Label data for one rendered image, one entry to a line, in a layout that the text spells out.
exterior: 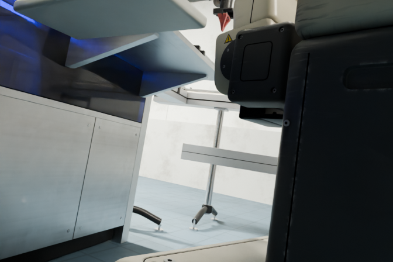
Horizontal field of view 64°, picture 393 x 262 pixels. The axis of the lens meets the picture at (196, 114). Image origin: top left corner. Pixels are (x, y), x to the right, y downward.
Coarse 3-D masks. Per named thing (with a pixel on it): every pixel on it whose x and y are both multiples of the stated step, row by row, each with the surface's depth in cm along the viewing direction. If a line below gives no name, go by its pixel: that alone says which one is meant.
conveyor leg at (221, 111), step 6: (216, 108) 232; (222, 108) 231; (222, 114) 233; (216, 120) 234; (222, 120) 233; (216, 126) 232; (216, 132) 231; (216, 138) 231; (216, 144) 230; (210, 168) 229; (210, 174) 228; (210, 180) 227; (210, 186) 227; (210, 192) 226; (210, 198) 226; (204, 204) 227; (210, 204) 226
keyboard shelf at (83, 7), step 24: (24, 0) 76; (48, 0) 70; (72, 0) 67; (96, 0) 65; (120, 0) 63; (144, 0) 61; (168, 0) 60; (48, 24) 84; (72, 24) 81; (96, 24) 78; (120, 24) 76; (144, 24) 74; (168, 24) 71; (192, 24) 69
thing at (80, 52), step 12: (120, 36) 105; (132, 36) 103; (144, 36) 102; (156, 36) 102; (72, 48) 112; (84, 48) 110; (96, 48) 108; (108, 48) 106; (120, 48) 106; (72, 60) 111; (84, 60) 109
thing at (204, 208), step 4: (204, 208) 219; (208, 208) 223; (212, 208) 226; (200, 212) 213; (204, 212) 217; (208, 212) 223; (212, 212) 238; (216, 212) 243; (196, 216) 209; (200, 216) 210; (192, 220) 207; (196, 220) 205; (216, 220) 244; (192, 224) 206; (192, 228) 205; (196, 228) 206
